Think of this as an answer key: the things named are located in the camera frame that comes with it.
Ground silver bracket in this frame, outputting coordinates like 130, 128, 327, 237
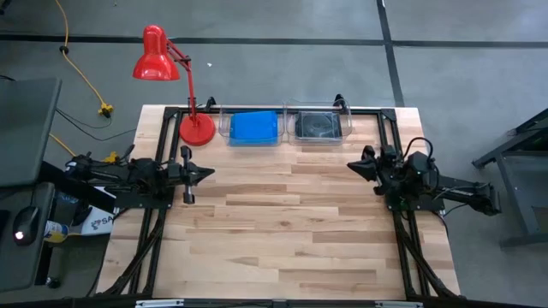
134, 299, 186, 308
374, 300, 425, 308

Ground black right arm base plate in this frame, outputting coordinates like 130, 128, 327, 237
383, 177, 447, 214

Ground yellow blue can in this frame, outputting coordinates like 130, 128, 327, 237
44, 220, 70, 245

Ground grey side table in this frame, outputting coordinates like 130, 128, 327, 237
0, 181, 57, 293

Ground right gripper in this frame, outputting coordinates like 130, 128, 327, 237
346, 144, 402, 197

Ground black aluminium table frame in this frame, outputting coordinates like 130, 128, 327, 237
96, 104, 462, 308

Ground red desk lamp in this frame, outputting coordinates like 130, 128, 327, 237
131, 24, 217, 147

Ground white printed cardboard box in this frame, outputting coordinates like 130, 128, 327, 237
80, 204, 117, 237

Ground black floor cable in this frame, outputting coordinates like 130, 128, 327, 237
54, 107, 136, 142

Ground blue jewel case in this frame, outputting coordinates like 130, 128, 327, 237
229, 110, 279, 146

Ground black computer mouse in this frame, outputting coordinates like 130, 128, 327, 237
11, 205, 43, 247

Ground grey desk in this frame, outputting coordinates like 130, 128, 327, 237
0, 76, 63, 189

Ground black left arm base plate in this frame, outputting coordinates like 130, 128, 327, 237
111, 175, 177, 210

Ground yellow extension cord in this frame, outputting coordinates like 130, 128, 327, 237
48, 133, 121, 164
53, 0, 116, 119

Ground grey metal table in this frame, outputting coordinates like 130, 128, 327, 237
472, 106, 548, 249

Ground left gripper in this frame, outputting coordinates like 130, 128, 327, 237
166, 145, 216, 205

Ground clear plastic bin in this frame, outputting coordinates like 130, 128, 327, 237
283, 98, 354, 145
217, 100, 287, 149

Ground black clear jewel case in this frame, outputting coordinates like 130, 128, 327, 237
295, 110, 343, 140

